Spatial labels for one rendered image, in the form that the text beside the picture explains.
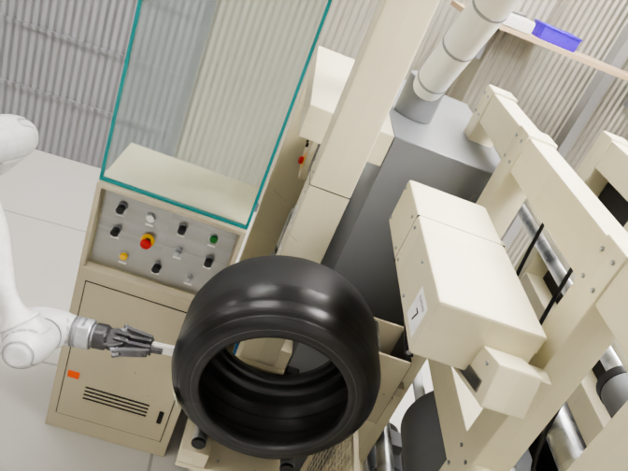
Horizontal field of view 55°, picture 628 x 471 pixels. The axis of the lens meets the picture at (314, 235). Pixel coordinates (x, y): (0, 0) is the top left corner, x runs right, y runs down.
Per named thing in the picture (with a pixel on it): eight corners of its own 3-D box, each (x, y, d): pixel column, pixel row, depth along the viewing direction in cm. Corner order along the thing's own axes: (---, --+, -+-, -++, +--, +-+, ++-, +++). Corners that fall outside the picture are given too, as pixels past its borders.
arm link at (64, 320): (77, 342, 180) (61, 358, 167) (24, 332, 179) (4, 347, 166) (83, 308, 179) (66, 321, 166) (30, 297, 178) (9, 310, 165)
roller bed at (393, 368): (337, 373, 230) (368, 314, 216) (373, 384, 232) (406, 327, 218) (337, 411, 212) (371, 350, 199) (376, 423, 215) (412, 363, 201)
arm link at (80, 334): (80, 309, 176) (101, 313, 177) (79, 333, 181) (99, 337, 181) (68, 328, 168) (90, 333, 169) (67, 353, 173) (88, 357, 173)
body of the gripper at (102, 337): (89, 334, 169) (121, 340, 170) (99, 316, 177) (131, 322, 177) (88, 354, 173) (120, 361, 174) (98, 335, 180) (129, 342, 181)
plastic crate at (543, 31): (563, 46, 415) (570, 33, 411) (575, 53, 398) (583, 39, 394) (527, 31, 408) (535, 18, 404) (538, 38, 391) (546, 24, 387)
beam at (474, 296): (386, 220, 181) (407, 177, 174) (462, 247, 185) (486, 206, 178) (406, 353, 128) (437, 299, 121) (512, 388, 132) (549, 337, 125)
